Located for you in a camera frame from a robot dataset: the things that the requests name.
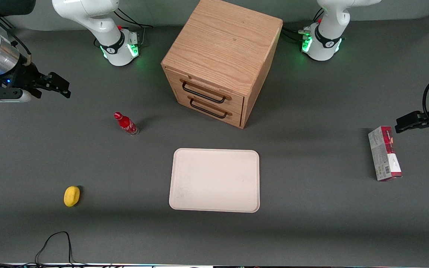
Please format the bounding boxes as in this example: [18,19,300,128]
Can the wooden drawer with worn handle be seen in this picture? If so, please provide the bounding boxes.
[165,68,245,113]

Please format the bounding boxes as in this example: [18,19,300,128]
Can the yellow lemon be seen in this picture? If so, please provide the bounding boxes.
[64,186,80,207]

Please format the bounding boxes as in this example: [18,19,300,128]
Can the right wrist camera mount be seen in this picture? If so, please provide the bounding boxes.
[0,79,33,103]

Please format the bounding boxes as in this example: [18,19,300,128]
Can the black metal drawer handle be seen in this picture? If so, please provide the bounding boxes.
[189,97,228,119]
[182,82,226,104]

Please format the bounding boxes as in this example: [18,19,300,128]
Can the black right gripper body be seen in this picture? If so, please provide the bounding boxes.
[13,62,57,98]

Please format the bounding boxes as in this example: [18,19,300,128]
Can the oak wooden drawer cabinet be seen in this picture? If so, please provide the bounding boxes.
[161,0,284,129]

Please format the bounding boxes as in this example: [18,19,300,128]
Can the black left arm base cables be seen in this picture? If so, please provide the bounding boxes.
[281,7,325,44]

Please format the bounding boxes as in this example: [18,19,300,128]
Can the black right arm base cables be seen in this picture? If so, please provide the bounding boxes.
[115,7,155,47]

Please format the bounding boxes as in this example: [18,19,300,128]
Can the beige plastic tray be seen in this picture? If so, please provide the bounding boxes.
[169,148,260,213]

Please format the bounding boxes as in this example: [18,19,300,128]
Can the red soda bottle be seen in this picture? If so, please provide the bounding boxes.
[114,112,140,137]

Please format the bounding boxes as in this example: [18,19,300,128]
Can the black arm base cables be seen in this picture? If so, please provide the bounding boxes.
[115,7,155,47]
[281,7,325,44]

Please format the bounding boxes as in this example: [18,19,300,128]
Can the wooden drawer with clean handle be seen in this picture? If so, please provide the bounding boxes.
[175,89,242,128]

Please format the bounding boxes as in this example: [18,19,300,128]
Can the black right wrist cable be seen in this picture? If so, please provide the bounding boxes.
[10,35,33,67]

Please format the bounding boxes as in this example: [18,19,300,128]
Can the grey and red carton box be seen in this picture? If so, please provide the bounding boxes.
[368,126,403,182]

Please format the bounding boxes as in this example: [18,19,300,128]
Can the thin black table cable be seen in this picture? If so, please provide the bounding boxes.
[0,231,88,268]

